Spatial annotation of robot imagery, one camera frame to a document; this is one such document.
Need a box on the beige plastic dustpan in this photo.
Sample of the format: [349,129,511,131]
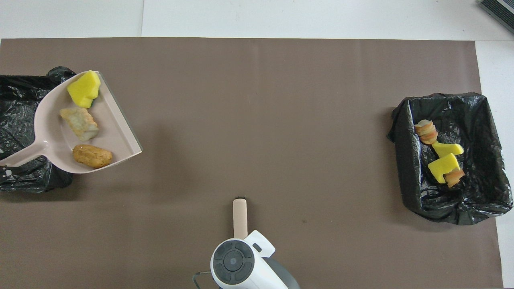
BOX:
[0,71,143,174]

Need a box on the brown oval bread-like chunk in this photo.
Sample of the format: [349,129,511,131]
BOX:
[72,144,113,168]

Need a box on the pale beige sponge chunk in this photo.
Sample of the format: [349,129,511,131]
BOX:
[59,106,99,141]

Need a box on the plain yellow sponge piece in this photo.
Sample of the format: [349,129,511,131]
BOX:
[67,70,101,109]

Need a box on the beige hand brush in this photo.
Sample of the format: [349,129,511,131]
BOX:
[233,197,248,240]

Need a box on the beige layered sponge chunk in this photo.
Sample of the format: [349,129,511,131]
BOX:
[414,120,439,145]

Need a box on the yellow sponge with green pad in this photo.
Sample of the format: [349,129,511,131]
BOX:
[428,153,461,184]

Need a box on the curved yellow sponge piece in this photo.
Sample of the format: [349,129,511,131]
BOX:
[432,142,465,159]

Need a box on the orange striped sponge chunk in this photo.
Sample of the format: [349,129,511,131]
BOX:
[444,169,465,188]

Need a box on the black bag lined bin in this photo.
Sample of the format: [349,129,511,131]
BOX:
[0,66,77,193]
[388,92,514,225]

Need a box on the brown table mat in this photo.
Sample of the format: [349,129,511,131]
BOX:
[0,38,504,289]

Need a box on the dark ribbed object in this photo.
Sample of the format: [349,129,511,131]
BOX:
[478,0,514,35]

